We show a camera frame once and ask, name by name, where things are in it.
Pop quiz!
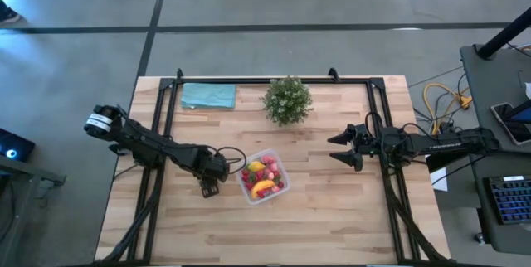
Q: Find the black floor cable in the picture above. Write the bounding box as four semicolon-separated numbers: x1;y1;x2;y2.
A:
408;66;464;90

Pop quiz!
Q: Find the backlit keyboard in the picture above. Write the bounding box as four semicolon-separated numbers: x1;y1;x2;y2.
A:
485;174;531;225

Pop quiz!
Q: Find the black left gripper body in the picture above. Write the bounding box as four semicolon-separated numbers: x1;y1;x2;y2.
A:
194;150;221;183

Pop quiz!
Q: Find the white paper sheet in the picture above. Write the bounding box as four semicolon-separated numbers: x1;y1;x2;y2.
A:
431;166;450;192

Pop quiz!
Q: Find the black pole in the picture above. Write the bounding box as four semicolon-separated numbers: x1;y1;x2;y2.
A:
475;7;531;61

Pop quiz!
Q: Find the clear plastic tupperware container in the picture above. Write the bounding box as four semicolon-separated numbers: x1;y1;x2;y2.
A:
236;148;291;206

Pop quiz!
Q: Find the grey metal cart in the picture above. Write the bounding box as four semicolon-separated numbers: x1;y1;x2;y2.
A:
0;154;67;267

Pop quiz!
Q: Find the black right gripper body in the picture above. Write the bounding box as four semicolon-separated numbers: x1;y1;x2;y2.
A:
348;124;382;164

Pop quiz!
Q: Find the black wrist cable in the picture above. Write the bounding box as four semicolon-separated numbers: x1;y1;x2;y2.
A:
363;111;386;136
215;146;248;175

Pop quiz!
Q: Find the black table frame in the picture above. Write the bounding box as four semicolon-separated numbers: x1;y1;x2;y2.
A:
93;67;455;266

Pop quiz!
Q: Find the green plant in black pot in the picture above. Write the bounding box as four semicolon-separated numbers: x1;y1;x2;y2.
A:
261;75;314;127

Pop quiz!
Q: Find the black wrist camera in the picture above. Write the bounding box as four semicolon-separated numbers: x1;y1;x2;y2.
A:
213;154;231;181
375;128;406;156

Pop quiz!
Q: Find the black device blue light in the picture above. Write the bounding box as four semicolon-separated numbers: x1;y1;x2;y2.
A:
0;128;37;163

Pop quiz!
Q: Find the person's shoe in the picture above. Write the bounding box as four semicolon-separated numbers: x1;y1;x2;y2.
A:
0;0;21;24

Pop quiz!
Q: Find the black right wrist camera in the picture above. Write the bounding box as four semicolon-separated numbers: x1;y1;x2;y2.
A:
375;128;406;156

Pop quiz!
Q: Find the yellow cable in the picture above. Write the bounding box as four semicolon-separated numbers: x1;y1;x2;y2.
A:
422;83;473;135

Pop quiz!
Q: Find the folded teal cloth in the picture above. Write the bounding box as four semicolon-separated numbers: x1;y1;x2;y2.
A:
180;82;237;110

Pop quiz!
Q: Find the grey desk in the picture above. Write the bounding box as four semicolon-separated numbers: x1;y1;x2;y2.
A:
459;44;531;255

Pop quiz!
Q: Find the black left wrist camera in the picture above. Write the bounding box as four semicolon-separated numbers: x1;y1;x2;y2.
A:
213;154;231;181

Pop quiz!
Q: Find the dark tablet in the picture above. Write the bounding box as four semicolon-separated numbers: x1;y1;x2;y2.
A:
490;100;531;147

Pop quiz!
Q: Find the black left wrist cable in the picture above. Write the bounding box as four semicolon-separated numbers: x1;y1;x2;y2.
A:
215;146;248;175

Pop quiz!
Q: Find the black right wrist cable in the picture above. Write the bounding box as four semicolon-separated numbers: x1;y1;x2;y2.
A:
363;111;386;136

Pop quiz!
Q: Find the yellow toy banana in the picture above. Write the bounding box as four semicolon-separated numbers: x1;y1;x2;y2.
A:
250;179;276;200

